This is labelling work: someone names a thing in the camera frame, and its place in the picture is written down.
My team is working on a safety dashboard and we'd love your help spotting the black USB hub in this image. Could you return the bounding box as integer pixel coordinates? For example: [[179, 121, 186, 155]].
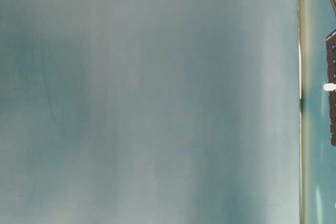
[[324, 30, 335, 146]]

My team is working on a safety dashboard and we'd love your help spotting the white plastic ring clip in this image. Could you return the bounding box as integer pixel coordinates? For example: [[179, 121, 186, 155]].
[[323, 83, 336, 92]]

